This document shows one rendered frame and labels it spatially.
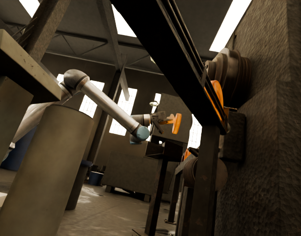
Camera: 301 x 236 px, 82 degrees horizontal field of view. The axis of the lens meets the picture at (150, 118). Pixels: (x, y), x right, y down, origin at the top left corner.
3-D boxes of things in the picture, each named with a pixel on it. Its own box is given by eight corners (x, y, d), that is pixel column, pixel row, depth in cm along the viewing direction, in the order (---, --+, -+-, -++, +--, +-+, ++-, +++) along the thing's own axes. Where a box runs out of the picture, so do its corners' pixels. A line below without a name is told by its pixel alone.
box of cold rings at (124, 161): (150, 197, 390) (157, 162, 415) (154, 203, 311) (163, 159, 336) (106, 187, 389) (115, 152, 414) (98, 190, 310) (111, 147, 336)
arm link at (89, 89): (71, 58, 104) (155, 130, 113) (72, 68, 115) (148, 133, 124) (56, 70, 99) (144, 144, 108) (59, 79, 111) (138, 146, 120)
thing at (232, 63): (208, 125, 136) (214, 75, 151) (237, 100, 92) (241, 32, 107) (200, 124, 136) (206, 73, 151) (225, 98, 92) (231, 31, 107)
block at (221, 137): (237, 164, 85) (239, 118, 93) (245, 162, 77) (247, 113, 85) (215, 159, 86) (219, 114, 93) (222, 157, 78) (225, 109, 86)
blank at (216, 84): (216, 132, 59) (206, 132, 61) (225, 110, 70) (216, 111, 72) (208, 91, 53) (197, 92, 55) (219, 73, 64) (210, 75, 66)
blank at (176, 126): (178, 119, 140) (174, 118, 140) (182, 110, 126) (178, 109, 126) (175, 136, 134) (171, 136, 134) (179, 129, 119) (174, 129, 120)
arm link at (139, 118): (128, 129, 133) (128, 116, 135) (144, 128, 134) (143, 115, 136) (127, 127, 124) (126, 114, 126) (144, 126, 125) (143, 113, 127)
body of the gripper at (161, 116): (165, 111, 129) (150, 112, 129) (167, 121, 126) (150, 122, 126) (165, 114, 136) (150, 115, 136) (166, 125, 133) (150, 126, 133)
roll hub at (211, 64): (200, 107, 131) (204, 76, 140) (213, 90, 104) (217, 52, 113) (193, 106, 131) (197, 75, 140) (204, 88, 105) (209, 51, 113)
